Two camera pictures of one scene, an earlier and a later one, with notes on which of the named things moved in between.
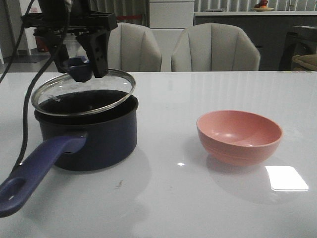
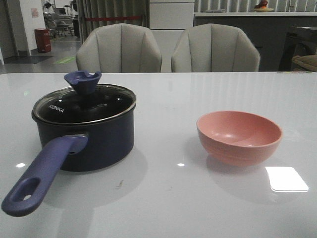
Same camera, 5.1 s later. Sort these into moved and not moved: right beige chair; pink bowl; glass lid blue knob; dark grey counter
Moved: glass lid blue knob
Not moved: dark grey counter; pink bowl; right beige chair
